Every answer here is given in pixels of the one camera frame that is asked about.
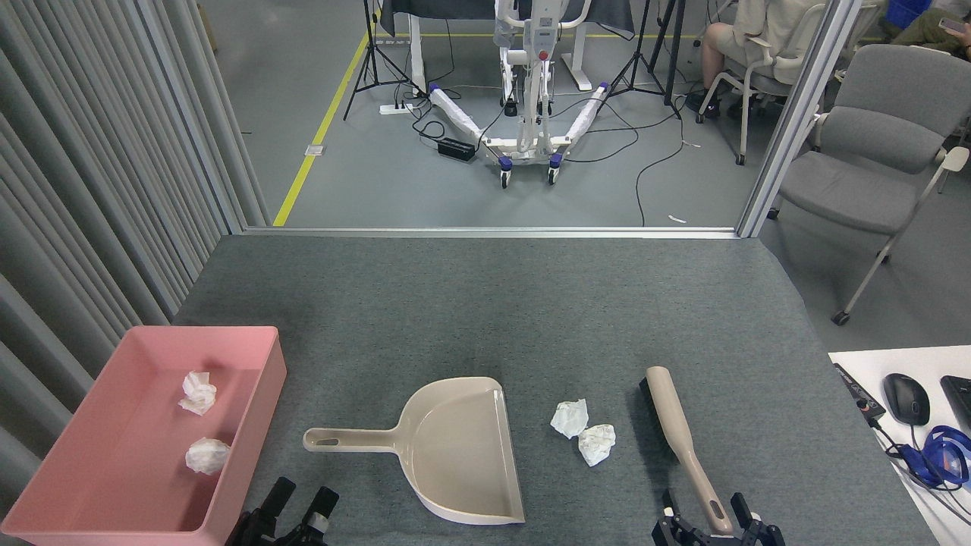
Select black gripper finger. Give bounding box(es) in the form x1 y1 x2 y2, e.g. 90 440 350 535
730 493 786 546
287 486 340 546
226 476 297 546
654 489 710 546

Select white tissue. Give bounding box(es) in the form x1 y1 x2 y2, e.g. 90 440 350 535
185 438 232 475
551 399 589 439
179 371 218 416
578 424 617 466

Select beige hand brush black bristles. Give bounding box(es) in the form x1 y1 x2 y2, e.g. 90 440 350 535
639 366 735 536

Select beige plastic dustpan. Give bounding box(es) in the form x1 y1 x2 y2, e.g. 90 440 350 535
303 377 526 526

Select pink plastic bin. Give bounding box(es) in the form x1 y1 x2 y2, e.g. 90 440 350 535
0 326 288 546

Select blue storage bin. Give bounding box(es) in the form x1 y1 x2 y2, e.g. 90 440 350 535
884 0 938 31

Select black slim device box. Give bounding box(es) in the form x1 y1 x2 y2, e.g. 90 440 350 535
833 363 887 425

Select black computer mouse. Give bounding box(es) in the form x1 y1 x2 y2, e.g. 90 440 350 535
882 373 931 427

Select white side table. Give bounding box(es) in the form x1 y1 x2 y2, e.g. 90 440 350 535
828 346 971 546

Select blue headphones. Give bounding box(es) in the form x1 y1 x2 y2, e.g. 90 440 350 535
899 425 971 490

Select grey ribbed curtain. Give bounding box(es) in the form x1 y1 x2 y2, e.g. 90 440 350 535
0 0 270 524

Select grey padded chair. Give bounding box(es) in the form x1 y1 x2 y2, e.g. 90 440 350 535
768 44 971 327

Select white office chair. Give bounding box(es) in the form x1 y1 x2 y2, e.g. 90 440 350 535
695 4 828 166

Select white wheeled stand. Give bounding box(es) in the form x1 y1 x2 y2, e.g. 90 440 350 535
426 0 611 189

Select black tripod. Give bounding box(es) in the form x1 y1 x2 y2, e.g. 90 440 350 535
599 0 687 120
344 0 426 121

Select white-legged desk black cover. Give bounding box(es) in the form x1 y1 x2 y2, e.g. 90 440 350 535
377 0 636 93

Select person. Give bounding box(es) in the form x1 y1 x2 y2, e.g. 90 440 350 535
880 0 971 55

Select black desk cable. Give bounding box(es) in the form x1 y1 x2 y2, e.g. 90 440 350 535
869 417 971 526

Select black floor cable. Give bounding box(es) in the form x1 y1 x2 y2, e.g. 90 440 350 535
565 99 687 227

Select silver table edge rail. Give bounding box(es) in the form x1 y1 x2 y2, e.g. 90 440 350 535
243 226 738 240

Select silver frame post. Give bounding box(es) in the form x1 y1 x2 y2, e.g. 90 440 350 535
737 0 866 238

